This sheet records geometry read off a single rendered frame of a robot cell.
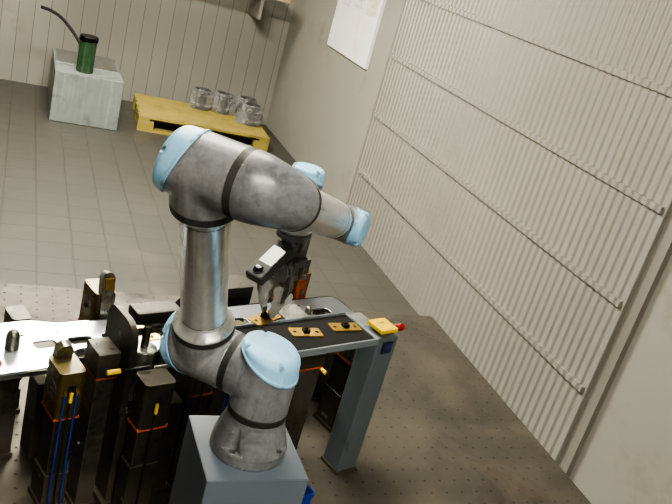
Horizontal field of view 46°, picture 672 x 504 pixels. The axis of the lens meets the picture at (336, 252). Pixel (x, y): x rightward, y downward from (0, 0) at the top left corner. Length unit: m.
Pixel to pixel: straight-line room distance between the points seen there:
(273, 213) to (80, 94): 6.04
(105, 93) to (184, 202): 5.96
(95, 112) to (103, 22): 1.27
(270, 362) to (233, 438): 0.18
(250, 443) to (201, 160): 0.57
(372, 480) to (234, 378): 0.91
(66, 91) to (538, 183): 4.34
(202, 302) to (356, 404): 0.85
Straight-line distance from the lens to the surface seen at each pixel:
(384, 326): 2.07
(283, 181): 1.19
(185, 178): 1.22
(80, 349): 1.99
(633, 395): 3.69
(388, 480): 2.32
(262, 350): 1.46
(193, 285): 1.38
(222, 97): 8.04
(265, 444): 1.52
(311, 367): 1.93
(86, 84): 7.16
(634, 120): 3.78
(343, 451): 2.23
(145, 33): 8.26
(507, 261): 4.34
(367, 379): 2.11
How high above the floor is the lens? 2.04
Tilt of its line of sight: 21 degrees down
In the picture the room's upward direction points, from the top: 16 degrees clockwise
